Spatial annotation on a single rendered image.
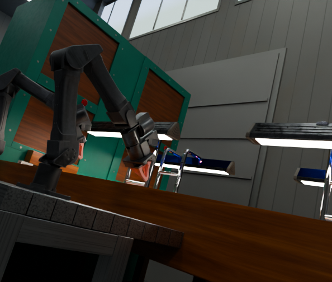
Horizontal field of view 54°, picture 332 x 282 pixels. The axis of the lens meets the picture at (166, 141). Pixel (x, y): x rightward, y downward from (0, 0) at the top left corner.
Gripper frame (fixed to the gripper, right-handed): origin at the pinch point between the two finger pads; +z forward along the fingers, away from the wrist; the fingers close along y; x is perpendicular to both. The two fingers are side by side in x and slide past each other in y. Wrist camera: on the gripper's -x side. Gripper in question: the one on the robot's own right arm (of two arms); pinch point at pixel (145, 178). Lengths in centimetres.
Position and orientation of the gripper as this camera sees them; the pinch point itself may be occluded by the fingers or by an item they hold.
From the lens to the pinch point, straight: 117.1
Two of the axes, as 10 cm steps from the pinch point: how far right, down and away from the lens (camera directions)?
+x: -5.8, 4.8, -6.6
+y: -7.6, -0.4, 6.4
